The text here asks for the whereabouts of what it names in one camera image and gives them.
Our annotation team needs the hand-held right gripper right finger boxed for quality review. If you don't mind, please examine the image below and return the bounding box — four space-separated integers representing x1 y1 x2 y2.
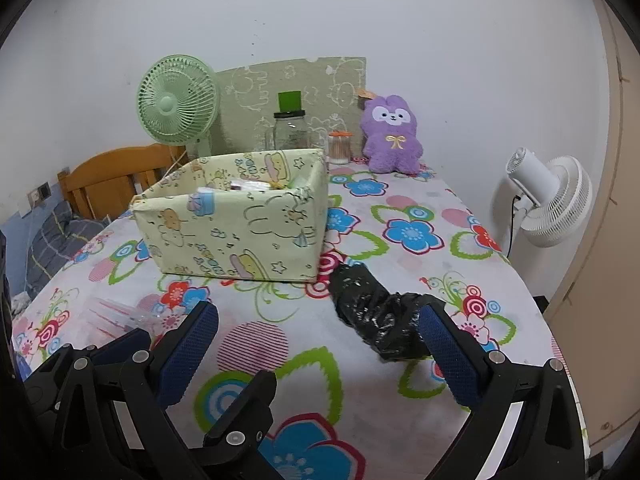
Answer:
418 301 587 480

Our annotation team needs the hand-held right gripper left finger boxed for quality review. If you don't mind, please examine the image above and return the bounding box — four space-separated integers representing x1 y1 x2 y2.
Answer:
54 302 220 480

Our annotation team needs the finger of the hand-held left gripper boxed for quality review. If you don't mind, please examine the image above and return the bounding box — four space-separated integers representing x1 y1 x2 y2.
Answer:
165 371 287 480
22 327 152 411

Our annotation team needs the black plastic bag roll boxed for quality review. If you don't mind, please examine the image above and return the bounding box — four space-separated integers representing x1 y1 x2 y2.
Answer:
330 262 446 363

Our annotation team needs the yellow printed fabric storage box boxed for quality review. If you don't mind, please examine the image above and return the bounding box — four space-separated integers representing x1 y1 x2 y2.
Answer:
130 149 330 281

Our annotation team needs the clear pink-striped plastic bag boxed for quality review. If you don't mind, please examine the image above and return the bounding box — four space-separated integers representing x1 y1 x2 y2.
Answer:
85 295 166 336

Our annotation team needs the grey plaid pillow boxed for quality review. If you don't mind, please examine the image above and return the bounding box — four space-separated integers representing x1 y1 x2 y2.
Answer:
27 207 111 301

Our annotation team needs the wooden headboard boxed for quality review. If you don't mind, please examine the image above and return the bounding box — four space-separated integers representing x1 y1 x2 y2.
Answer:
56 143 188 221

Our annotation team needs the beige door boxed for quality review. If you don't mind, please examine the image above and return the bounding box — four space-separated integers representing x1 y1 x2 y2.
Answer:
542 0 640 461

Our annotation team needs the white standing fan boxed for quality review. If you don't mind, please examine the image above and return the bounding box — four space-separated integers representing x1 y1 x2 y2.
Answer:
505 147 593 248

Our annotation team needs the purple plush bunny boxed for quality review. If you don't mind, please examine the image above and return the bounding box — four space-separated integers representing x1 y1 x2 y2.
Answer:
359 89 425 175

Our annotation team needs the cotton swab container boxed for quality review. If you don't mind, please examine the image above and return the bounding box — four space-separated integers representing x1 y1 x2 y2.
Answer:
327 131 352 165

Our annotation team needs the glass mug jar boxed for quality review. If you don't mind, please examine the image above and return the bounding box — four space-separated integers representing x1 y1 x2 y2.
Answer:
264 109 312 152

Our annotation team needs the green desk fan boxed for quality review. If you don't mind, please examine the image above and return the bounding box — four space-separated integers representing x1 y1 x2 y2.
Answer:
137 55 221 161

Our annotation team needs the green printed board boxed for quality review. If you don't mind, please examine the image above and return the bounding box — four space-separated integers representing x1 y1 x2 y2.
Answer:
215 56 371 156

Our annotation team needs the black fan cable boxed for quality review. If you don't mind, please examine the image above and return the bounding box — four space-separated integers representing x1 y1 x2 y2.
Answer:
506 192 521 258

